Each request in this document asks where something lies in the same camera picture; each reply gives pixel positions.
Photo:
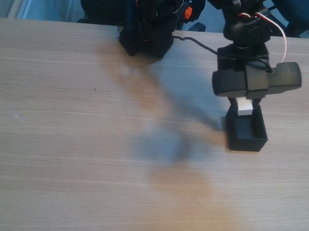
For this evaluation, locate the white cube block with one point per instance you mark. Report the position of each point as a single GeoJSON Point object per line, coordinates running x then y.
{"type": "Point", "coordinates": [244, 107]}

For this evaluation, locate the black open box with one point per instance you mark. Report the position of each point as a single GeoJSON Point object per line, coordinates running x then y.
{"type": "Point", "coordinates": [247, 139]}

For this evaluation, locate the orange clamp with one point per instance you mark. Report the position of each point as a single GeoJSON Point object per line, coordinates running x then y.
{"type": "Point", "coordinates": [188, 12]}

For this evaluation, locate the blue office chair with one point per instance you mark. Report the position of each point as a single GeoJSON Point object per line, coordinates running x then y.
{"type": "Point", "coordinates": [304, 15]}

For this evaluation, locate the black oval camera box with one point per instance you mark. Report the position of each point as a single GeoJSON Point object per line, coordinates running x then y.
{"type": "Point", "coordinates": [257, 80]}

